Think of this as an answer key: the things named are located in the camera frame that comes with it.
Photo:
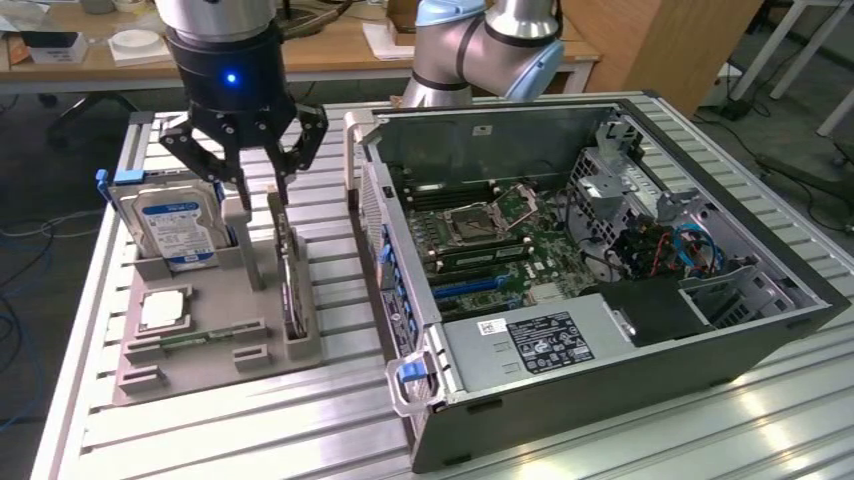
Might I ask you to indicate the installed RAM stick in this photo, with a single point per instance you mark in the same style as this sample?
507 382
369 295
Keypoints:
481 255

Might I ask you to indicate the black open PC case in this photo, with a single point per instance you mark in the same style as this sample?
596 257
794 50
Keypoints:
601 400

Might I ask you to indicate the white box black lid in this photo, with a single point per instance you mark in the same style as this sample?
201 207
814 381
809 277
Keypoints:
55 47

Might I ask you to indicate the black graphics card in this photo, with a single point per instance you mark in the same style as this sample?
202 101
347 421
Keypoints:
291 280

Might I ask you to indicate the white table frame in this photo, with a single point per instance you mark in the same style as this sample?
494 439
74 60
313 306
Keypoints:
798 56

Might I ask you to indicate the blue disk caddy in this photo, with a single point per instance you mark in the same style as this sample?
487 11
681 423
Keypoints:
102 187

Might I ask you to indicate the silver CPU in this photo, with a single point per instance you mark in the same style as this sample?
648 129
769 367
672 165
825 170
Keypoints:
163 310

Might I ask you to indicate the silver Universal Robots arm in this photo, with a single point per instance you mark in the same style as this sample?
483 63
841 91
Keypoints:
454 50

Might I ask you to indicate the white paper stack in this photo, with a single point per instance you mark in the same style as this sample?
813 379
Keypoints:
387 45

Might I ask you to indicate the wooden cabinet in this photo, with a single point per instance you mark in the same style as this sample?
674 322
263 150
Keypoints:
668 50

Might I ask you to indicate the metal disk bay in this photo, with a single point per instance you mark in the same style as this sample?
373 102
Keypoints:
734 300

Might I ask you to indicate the grey parts rack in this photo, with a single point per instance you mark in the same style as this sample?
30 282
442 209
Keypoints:
221 360

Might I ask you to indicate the blue expansion slot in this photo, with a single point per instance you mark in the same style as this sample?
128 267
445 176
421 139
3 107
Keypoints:
467 289

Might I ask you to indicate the green RAM stick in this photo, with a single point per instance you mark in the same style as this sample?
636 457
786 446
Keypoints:
201 338

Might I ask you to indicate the black office chair base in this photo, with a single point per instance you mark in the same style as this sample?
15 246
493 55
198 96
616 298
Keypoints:
74 112

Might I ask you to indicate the silver hard disk blue label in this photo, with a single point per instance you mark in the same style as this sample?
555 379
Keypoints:
170 225

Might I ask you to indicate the white round holder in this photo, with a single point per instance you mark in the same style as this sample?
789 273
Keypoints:
136 47

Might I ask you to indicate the wooden desk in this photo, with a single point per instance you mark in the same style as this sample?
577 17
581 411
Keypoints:
334 60

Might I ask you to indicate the grey power supply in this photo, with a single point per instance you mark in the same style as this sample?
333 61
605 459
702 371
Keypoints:
481 365

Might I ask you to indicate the black floor stand base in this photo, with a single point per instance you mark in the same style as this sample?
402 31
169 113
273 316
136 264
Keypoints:
814 172

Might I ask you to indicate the metal socket cover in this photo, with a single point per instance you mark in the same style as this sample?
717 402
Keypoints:
517 205

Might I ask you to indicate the silver chipset heatsink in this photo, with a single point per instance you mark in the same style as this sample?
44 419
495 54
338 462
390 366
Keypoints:
549 294

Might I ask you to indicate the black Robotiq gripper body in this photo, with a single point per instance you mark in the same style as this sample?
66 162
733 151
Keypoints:
227 100

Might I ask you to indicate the CPU socket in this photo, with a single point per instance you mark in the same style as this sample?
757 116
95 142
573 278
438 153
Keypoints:
475 222

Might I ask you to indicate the blue case latch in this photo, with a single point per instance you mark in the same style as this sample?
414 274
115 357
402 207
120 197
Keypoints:
409 372

